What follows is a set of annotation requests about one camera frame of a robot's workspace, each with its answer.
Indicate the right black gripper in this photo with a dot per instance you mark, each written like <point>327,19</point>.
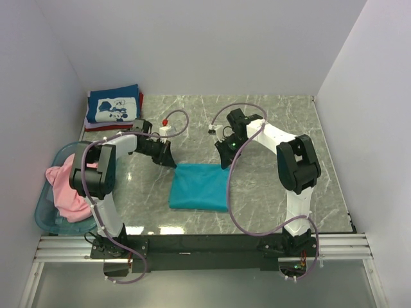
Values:
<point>226,155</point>

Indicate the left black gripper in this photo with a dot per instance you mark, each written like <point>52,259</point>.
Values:
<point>164,157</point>

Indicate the teal t-shirt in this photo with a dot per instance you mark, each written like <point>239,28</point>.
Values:
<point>199,187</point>

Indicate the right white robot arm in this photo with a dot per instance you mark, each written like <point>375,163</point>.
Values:
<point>297,166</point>

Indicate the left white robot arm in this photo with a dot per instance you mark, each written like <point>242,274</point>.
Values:
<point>93,173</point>

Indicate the folded blue printed t-shirt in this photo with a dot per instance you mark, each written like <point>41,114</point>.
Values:
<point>114,105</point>

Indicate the folded red t-shirt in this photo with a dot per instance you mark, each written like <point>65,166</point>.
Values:
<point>122,126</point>

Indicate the pink t-shirt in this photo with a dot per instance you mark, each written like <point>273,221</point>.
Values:
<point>69,203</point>

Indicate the clear blue plastic bin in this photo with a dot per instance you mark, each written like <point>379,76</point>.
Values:
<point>47,216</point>

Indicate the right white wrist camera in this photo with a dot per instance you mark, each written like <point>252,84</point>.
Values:
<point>217,131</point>

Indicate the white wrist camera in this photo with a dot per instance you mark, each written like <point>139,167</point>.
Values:
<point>166,130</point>
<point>217,131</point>

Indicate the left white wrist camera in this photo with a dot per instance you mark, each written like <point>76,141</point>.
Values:
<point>166,130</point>

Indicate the aluminium rail frame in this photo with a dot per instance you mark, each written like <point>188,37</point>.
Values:
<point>72,249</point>

